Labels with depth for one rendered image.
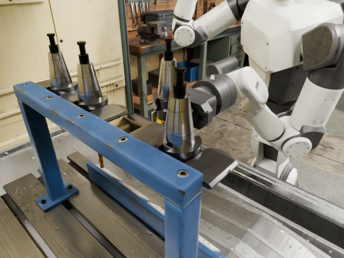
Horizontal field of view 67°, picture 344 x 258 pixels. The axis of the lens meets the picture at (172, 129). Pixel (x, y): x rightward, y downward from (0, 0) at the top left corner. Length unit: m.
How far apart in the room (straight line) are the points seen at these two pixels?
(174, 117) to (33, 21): 0.81
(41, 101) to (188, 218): 0.34
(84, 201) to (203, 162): 0.48
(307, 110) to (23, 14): 0.92
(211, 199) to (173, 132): 0.67
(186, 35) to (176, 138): 0.73
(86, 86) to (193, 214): 0.29
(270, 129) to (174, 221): 0.50
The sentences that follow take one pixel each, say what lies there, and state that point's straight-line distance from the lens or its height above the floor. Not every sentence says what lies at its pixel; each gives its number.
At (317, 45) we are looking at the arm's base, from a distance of 0.70.
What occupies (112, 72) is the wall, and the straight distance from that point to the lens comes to 1.25.
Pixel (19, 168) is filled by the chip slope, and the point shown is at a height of 0.82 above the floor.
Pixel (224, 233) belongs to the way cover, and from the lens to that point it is 0.85.
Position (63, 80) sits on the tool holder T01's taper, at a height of 1.24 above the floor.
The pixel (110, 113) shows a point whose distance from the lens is 0.46.
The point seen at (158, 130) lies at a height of 1.22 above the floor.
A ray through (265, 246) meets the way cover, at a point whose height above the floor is 0.76.
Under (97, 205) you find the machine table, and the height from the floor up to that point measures 0.90.
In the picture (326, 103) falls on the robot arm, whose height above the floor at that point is 1.15.
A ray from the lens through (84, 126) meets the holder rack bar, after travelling 0.41.
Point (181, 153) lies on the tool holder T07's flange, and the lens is 0.34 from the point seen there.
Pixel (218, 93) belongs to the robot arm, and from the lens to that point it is 0.57.
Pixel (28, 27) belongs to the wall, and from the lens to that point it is 1.06.
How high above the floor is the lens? 1.42
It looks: 30 degrees down
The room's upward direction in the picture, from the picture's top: straight up
